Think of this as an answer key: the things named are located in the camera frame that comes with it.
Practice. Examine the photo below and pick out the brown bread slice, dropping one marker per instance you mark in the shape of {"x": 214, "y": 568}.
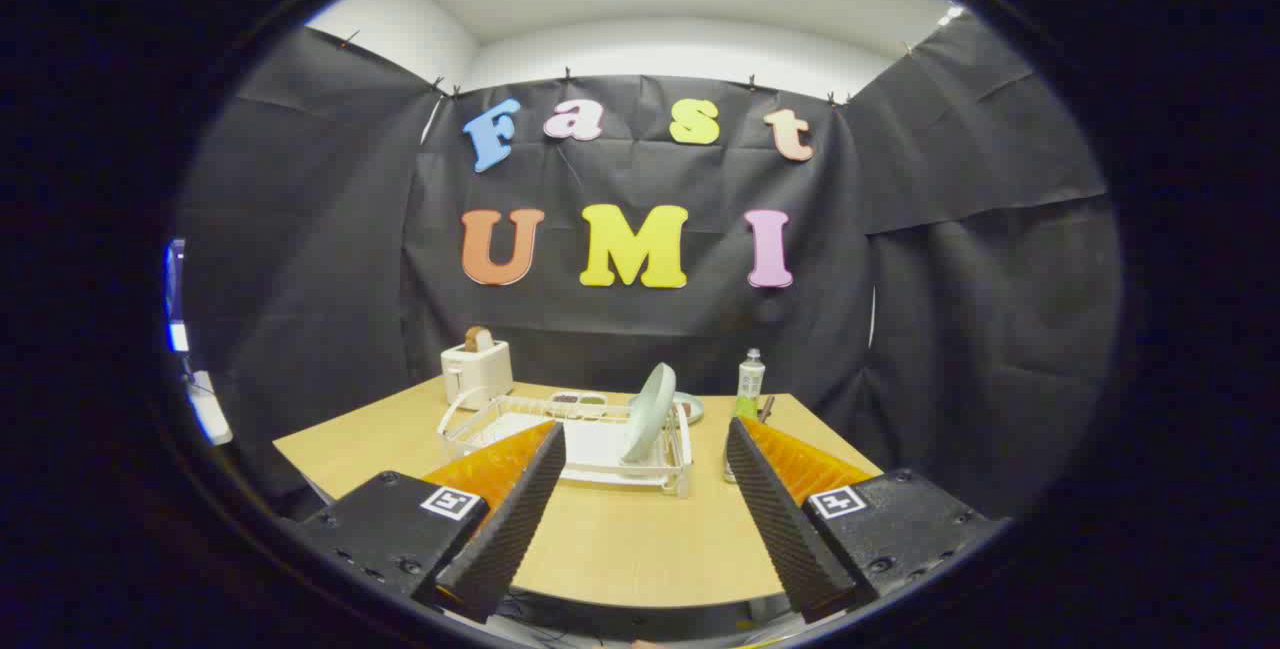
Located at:
{"x": 478, "y": 338}

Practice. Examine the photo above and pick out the green drink bottle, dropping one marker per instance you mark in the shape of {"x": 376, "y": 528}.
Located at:
{"x": 750, "y": 384}

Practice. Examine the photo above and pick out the pale green plate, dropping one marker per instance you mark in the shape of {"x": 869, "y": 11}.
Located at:
{"x": 648, "y": 414}

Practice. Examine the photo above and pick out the white two-part sauce dish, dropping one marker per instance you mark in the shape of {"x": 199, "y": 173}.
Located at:
{"x": 578, "y": 400}

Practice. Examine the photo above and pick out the blue lit screen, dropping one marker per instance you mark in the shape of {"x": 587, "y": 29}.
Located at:
{"x": 176, "y": 294}

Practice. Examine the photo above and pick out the small pale green dish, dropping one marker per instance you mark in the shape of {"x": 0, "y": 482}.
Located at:
{"x": 691, "y": 407}

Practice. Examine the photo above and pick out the black backdrop cloth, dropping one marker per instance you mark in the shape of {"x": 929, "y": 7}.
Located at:
{"x": 640, "y": 169}

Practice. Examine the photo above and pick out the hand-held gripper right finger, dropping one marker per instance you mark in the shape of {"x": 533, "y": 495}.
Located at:
{"x": 785, "y": 529}

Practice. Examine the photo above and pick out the white box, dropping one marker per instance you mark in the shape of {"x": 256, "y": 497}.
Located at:
{"x": 210, "y": 411}

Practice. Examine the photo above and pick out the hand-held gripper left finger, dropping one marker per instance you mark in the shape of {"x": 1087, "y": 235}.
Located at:
{"x": 505, "y": 529}

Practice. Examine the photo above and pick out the white toaster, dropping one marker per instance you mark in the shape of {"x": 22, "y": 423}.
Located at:
{"x": 478, "y": 372}

